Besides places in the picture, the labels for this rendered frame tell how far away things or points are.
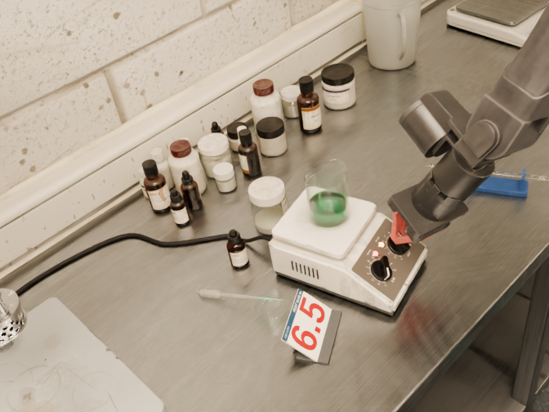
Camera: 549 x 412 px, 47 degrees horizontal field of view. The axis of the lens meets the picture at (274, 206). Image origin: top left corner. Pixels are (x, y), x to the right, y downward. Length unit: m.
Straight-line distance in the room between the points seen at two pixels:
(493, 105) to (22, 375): 0.71
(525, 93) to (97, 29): 0.69
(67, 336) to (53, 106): 0.38
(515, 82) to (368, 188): 0.45
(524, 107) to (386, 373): 0.37
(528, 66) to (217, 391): 0.54
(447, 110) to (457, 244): 0.29
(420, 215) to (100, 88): 0.60
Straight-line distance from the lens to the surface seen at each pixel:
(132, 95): 1.20
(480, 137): 0.74
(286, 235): 0.92
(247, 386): 0.87
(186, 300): 0.99
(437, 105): 0.81
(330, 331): 0.90
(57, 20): 1.09
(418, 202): 0.85
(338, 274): 0.90
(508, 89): 0.74
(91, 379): 0.93
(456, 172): 0.79
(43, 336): 1.02
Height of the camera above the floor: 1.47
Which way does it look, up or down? 40 degrees down
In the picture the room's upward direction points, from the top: 10 degrees counter-clockwise
